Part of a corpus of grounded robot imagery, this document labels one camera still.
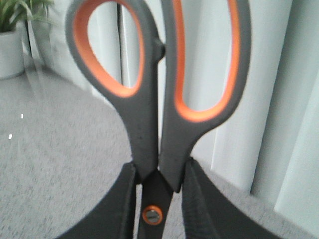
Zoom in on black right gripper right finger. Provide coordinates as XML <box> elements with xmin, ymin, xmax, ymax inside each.
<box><xmin>182</xmin><ymin>158</ymin><xmax>279</xmax><ymax>239</ymax></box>

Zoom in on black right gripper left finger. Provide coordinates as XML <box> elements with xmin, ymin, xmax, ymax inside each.
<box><xmin>59</xmin><ymin>163</ymin><xmax>137</xmax><ymax>239</ymax></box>

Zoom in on green potted plant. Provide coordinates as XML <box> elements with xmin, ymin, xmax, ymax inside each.
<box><xmin>0</xmin><ymin>0</ymin><xmax>54</xmax><ymax>33</ymax></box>

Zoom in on white plant pot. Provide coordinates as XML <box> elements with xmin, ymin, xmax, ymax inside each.
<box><xmin>0</xmin><ymin>30</ymin><xmax>24</xmax><ymax>80</ymax></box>

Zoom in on grey and orange scissors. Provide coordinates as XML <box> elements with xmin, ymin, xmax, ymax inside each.
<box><xmin>66</xmin><ymin>0</ymin><xmax>251</xmax><ymax>239</ymax></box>

